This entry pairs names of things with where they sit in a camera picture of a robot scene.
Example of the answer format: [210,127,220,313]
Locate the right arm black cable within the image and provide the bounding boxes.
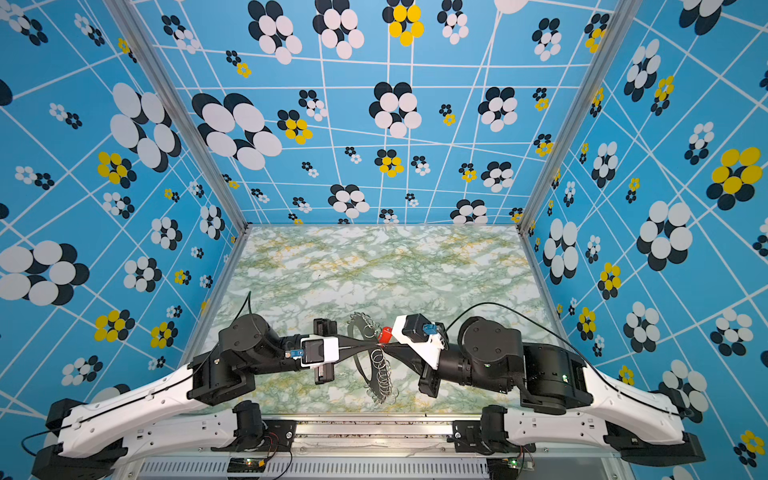
[443,301,691,418]

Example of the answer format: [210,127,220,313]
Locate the red key tag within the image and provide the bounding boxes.
[378,327,392,344]

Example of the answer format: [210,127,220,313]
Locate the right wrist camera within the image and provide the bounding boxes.
[392,314,448,370]

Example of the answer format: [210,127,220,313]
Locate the left aluminium corner post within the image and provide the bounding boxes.
[104,1,248,235]

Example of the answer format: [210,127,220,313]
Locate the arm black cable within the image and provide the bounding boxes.
[443,301,691,418]
[20,290,253,457]

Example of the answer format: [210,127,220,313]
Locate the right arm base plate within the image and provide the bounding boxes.
[447,420,537,456]

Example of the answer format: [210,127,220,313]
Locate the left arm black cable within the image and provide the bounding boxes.
[20,290,253,457]

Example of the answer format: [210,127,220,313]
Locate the aluminium corner post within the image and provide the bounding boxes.
[519,0,642,235]
[104,1,248,235]

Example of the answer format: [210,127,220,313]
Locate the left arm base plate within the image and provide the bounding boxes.
[211,418,298,454]

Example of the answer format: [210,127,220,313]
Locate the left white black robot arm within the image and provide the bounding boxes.
[32,313,379,479]

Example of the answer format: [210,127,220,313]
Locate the right aluminium corner post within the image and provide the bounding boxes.
[519,0,642,235]

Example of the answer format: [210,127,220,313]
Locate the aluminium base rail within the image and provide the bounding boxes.
[112,414,634,479]

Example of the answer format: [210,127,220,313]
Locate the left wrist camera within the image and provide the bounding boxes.
[285,335,322,368]

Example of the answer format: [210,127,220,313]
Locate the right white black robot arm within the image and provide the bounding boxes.
[380,314,705,467]

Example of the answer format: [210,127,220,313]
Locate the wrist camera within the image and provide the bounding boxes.
[392,314,448,370]
[285,335,322,368]

